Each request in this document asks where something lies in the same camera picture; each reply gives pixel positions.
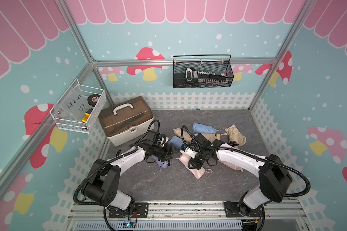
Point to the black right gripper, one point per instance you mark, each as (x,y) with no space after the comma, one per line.
(193,164)

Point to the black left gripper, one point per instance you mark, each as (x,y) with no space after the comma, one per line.
(167,153)

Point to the light blue sleeved umbrella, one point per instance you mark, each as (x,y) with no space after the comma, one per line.
(177,142)

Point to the pink sleeved umbrella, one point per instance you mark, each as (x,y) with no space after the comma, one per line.
(198,173)

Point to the beige umbrella sleeve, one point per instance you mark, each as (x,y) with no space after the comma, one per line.
(235,136)

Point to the pink umbrella sleeve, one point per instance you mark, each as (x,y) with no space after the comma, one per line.
(232,166)

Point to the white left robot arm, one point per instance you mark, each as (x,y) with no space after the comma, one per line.
(101,186)

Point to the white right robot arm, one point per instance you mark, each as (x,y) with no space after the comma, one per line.
(274,177)

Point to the purple sleeved umbrella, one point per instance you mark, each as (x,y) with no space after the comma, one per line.
(162,165)

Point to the beige sleeved umbrella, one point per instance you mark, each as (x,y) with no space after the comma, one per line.
(211,137)

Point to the small blue sleeved umbrella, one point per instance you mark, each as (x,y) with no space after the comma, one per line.
(204,129)

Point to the brown and cream toolbox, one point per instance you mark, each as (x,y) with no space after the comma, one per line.
(126,121)

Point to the socket set in basket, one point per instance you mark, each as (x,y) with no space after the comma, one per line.
(201,78)

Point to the yellow tool in bin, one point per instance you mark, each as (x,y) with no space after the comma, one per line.
(87,115)

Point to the black tape roll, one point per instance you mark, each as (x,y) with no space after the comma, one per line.
(93,99)

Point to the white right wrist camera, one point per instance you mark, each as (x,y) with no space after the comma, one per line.
(189,152)

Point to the black wire mesh basket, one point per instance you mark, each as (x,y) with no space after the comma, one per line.
(217,63)

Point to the clear plastic wall bin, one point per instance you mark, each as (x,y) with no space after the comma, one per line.
(70,109)

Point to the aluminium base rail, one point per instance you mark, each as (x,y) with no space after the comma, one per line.
(191,216)

